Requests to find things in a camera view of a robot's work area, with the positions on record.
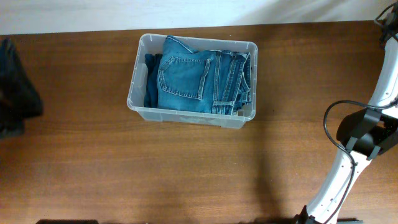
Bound dark blue jeans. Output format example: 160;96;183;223
157;35;252;115

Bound clear plastic storage bin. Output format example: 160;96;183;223
127;34;259;129

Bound dark blue shirt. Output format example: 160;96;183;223
144;54;162;108

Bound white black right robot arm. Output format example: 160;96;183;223
293;3;397;224

